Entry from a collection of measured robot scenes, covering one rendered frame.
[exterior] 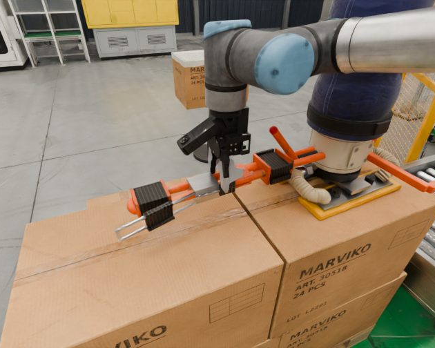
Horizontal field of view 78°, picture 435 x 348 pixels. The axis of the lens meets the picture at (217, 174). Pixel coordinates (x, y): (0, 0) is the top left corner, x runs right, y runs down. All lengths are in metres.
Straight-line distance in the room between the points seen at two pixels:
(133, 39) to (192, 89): 5.61
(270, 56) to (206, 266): 0.48
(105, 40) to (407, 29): 7.54
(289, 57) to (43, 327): 0.67
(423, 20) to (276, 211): 0.56
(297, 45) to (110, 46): 7.48
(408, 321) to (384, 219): 1.11
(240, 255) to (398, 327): 1.34
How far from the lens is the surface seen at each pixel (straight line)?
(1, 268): 2.32
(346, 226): 0.85
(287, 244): 0.75
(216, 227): 0.77
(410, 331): 1.94
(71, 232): 0.85
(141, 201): 0.64
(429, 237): 1.62
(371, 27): 0.52
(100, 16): 7.73
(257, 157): 0.77
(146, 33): 7.94
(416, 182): 0.86
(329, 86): 0.79
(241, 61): 0.49
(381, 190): 1.00
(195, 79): 2.38
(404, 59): 0.49
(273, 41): 0.46
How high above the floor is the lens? 1.49
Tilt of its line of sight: 35 degrees down
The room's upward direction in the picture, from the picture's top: straight up
